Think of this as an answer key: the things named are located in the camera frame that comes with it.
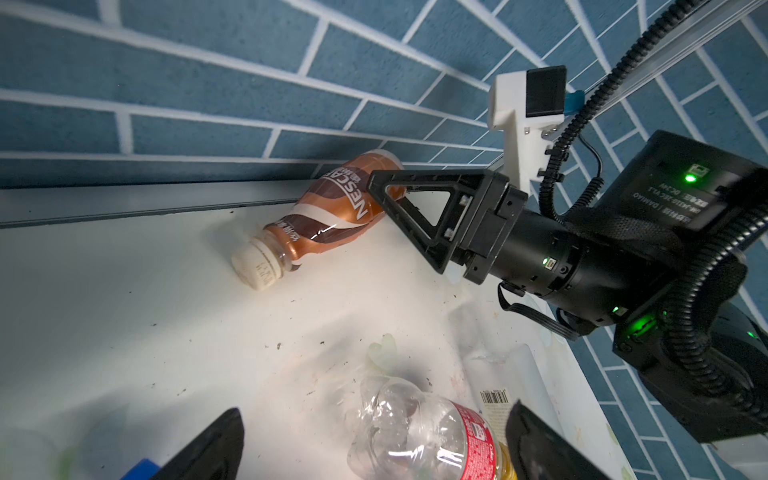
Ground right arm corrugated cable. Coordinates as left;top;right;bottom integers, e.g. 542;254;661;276
538;0;768;415

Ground frosted tall clear bottle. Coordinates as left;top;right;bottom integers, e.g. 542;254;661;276
448;305;563;441

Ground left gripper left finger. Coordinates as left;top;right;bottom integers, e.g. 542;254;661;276
151;408;245;480

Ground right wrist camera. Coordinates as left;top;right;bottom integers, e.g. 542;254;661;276
487;66;567;192

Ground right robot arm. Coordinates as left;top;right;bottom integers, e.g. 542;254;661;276
368;131;767;443

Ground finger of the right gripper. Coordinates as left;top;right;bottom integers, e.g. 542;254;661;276
368;169;486;274

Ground brown Nescafe coffee bottle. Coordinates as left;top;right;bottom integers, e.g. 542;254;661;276
231;149;403;291

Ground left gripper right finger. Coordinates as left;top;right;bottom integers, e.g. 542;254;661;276
505;401;609;480

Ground clear bottle red label yellow cap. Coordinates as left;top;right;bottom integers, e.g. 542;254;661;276
347;376;517;480

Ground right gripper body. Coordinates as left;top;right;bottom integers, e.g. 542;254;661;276
449;170;666;333

